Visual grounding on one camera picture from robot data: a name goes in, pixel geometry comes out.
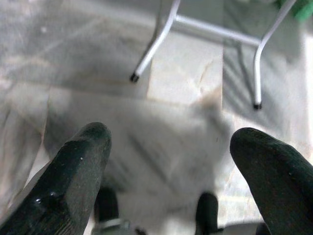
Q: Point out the white metal table frame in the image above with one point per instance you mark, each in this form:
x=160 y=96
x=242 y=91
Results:
x=207 y=27

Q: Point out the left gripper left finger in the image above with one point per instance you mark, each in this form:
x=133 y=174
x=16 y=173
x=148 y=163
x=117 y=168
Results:
x=66 y=178

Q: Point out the green plastic item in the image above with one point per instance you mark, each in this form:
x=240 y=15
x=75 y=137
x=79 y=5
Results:
x=305 y=9

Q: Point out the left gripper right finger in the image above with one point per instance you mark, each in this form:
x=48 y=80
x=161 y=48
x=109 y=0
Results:
x=281 y=178

